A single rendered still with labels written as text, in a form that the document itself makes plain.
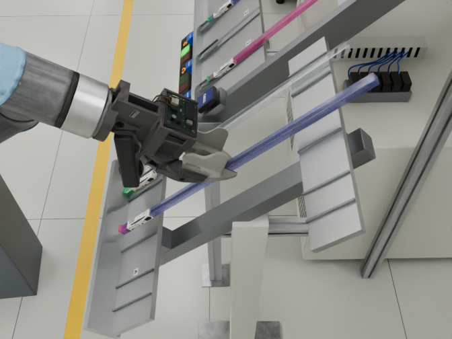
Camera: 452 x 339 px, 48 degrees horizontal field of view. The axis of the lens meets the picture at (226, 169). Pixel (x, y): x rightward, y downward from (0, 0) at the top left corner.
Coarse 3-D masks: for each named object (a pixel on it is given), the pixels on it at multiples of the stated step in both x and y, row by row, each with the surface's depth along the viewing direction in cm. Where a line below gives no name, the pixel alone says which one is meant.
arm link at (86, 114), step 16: (80, 80) 61; (96, 80) 64; (80, 96) 61; (96, 96) 62; (112, 96) 64; (80, 112) 61; (96, 112) 62; (64, 128) 62; (80, 128) 62; (96, 128) 63
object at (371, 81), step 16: (368, 80) 61; (336, 96) 64; (352, 96) 62; (320, 112) 65; (288, 128) 68; (256, 144) 71; (272, 144) 69; (240, 160) 72; (176, 192) 81; (192, 192) 79; (160, 208) 82
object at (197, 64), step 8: (200, 0) 137; (200, 8) 135; (200, 16) 133; (200, 24) 131; (200, 32) 129; (200, 40) 127; (192, 48) 125; (200, 48) 125; (192, 56) 123; (200, 56) 123; (192, 64) 121; (200, 64) 122; (192, 72) 119; (200, 72) 120; (192, 80) 117; (200, 80) 118; (192, 88) 115; (200, 88) 117; (192, 96) 114
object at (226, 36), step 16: (208, 0) 136; (224, 0) 128; (240, 0) 122; (256, 0) 116; (208, 16) 131; (224, 16) 125; (240, 16) 118; (256, 16) 113; (208, 32) 127; (224, 32) 121; (240, 32) 115; (256, 32) 110; (208, 48) 122; (224, 48) 117; (240, 48) 112; (256, 48) 106; (208, 64) 120; (224, 64) 114; (240, 64) 109; (256, 64) 104; (224, 80) 111
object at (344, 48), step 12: (336, 48) 71; (348, 48) 70; (324, 60) 72; (336, 60) 72; (300, 72) 75; (312, 72) 74; (288, 84) 76; (264, 96) 79; (276, 96) 77; (252, 108) 80; (228, 120) 83; (240, 120) 82; (180, 156) 89; (132, 192) 98
